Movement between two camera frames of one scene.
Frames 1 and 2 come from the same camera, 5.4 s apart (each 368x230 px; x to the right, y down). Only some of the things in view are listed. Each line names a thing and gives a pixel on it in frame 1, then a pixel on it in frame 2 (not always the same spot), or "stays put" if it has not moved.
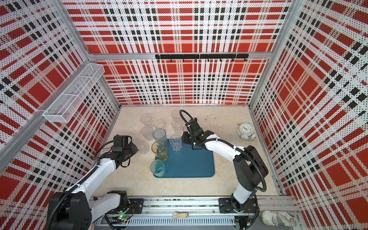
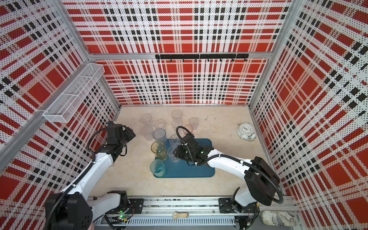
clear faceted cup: x=176 y=141 stays put
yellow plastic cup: x=158 y=148 stays put
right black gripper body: x=188 y=139 -> x=182 y=154
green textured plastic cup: x=157 y=167 stays put
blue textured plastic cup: x=160 y=134 stays put
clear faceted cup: x=142 y=147 -> x=171 y=153
